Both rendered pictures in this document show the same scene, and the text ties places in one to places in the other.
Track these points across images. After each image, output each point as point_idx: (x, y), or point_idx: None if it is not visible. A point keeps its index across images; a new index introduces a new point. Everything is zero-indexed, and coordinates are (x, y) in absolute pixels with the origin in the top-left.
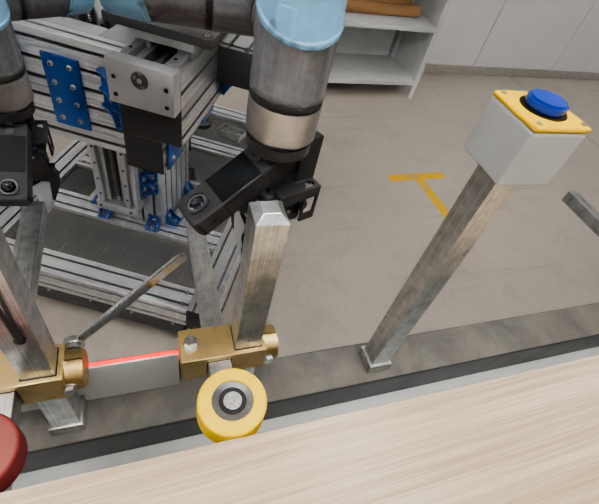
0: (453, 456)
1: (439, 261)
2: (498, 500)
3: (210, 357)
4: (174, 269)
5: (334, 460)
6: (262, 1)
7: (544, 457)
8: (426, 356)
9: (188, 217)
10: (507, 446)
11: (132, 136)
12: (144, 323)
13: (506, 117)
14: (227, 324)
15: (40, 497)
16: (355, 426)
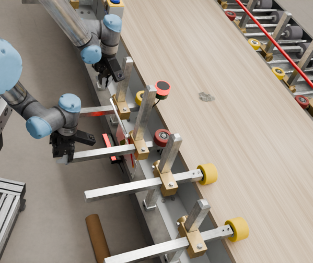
0: (149, 63)
1: None
2: (156, 59)
3: (127, 106)
4: None
5: (153, 82)
6: (116, 29)
7: (146, 49)
8: (97, 73)
9: (123, 78)
10: (145, 54)
11: None
12: (10, 234)
13: (116, 8)
14: (116, 103)
15: (169, 124)
16: (146, 77)
